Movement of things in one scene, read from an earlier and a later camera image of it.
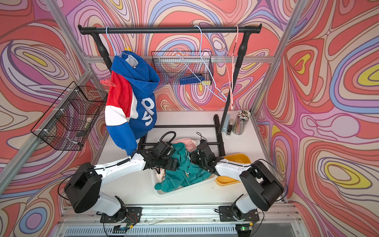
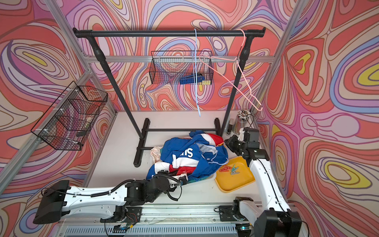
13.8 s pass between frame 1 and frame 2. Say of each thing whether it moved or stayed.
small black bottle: stayed
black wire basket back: stayed
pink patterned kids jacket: moved
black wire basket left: stayed
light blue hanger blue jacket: moved
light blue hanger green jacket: moved
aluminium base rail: stayed
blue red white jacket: moved
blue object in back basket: stayed
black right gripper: moved
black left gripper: moved
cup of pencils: stayed
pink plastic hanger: moved
